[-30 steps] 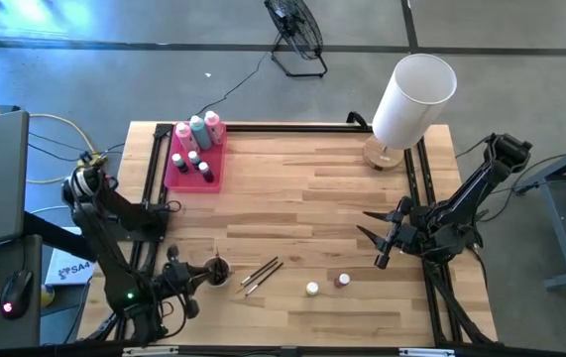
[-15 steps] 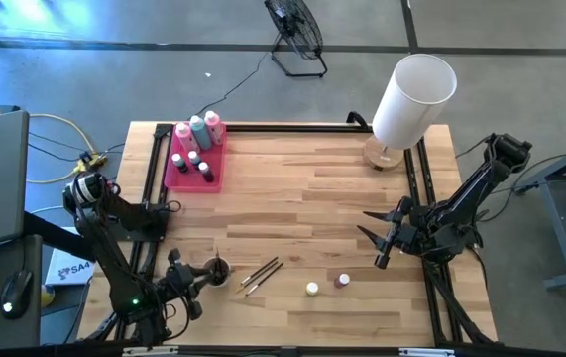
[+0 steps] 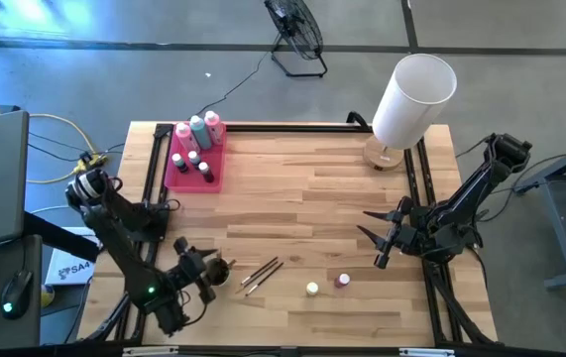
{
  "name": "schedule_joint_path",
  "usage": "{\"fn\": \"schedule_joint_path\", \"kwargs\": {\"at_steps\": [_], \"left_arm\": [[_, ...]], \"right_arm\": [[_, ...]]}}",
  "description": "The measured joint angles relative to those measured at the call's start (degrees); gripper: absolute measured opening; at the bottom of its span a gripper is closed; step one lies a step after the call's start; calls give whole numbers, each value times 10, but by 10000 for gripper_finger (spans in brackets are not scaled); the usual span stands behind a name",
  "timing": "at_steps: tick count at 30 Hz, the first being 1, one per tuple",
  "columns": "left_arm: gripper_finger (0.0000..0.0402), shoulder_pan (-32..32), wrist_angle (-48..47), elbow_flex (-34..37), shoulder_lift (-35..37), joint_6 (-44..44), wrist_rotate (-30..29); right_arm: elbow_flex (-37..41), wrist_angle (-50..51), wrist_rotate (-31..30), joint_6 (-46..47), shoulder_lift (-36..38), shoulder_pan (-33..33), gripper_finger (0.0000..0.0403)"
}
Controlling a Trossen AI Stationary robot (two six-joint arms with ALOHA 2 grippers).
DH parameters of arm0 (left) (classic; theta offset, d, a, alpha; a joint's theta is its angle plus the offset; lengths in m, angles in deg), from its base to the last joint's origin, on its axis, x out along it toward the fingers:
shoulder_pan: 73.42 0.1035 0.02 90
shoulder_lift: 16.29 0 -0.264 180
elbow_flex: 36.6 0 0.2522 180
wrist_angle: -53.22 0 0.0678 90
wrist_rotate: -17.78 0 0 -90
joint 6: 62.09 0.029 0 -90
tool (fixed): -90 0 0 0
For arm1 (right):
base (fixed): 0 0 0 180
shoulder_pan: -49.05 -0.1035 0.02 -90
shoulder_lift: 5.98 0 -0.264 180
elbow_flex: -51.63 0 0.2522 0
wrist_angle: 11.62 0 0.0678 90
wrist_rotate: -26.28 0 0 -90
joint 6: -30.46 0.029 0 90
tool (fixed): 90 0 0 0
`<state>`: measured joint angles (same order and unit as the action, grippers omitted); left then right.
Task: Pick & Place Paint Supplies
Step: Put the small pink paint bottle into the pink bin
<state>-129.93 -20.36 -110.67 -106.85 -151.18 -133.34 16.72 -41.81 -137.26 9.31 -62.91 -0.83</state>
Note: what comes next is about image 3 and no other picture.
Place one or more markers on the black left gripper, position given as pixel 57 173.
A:
pixel 191 273

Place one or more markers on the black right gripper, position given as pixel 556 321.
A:
pixel 409 230

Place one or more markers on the paintbrushes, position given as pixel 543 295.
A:
pixel 232 263

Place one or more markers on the small magenta paint bottle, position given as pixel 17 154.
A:
pixel 342 280

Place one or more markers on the small yellow paint bottle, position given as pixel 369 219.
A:
pixel 312 288

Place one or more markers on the small purple paint bottle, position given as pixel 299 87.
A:
pixel 205 169

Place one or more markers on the small light blue paint bottle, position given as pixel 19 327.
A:
pixel 193 157

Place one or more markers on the small blue-grey paint bottle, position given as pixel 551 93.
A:
pixel 178 160

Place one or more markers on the large pink paint bottle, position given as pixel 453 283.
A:
pixel 186 136
pixel 214 126

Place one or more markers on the large teal paint bottle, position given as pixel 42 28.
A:
pixel 201 133

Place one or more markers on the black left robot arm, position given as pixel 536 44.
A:
pixel 124 248

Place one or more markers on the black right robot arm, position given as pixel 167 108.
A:
pixel 466 198

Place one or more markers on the white ribbed cup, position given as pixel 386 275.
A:
pixel 228 275

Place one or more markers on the pink plastic tray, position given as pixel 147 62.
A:
pixel 193 183

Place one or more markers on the white shade wooden table lamp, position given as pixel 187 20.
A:
pixel 411 104

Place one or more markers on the white cardboard box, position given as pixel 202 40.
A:
pixel 72 273

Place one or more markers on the black diagonal bar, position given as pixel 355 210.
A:
pixel 59 235

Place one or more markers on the small yellow object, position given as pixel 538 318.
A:
pixel 47 296

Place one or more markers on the black computer mouse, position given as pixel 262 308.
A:
pixel 16 295

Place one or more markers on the dark grey desk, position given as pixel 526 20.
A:
pixel 15 337

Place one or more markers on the black floor fan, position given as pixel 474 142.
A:
pixel 290 22

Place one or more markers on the silver frame bracket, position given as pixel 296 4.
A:
pixel 426 352
pixel 151 352

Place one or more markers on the black aluminium table frame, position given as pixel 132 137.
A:
pixel 287 128

